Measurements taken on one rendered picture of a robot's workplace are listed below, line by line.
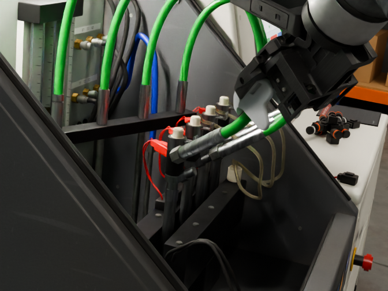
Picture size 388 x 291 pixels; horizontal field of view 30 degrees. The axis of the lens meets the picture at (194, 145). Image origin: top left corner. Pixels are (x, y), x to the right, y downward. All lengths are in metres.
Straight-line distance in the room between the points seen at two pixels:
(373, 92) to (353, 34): 5.58
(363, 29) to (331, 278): 0.52
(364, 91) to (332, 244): 5.09
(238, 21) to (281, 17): 0.66
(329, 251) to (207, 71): 0.41
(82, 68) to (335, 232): 0.55
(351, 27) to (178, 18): 0.71
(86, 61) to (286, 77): 0.68
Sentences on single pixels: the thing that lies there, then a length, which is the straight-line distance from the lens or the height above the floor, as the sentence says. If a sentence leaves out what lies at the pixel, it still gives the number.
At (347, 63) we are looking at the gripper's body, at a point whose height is 1.32.
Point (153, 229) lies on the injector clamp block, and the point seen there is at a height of 0.98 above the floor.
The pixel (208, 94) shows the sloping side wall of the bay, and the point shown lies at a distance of 1.37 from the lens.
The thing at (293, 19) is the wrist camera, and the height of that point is 1.35.
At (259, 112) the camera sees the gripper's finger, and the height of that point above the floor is 1.24.
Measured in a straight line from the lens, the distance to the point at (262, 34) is 0.86.
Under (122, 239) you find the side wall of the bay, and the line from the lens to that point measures 0.74.
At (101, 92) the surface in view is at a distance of 1.18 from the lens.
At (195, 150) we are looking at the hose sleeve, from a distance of 0.94.
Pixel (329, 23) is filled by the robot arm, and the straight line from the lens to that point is 0.70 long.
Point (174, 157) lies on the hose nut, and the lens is 0.96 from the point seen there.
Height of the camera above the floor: 1.44
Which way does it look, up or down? 17 degrees down
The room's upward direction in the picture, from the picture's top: 6 degrees clockwise
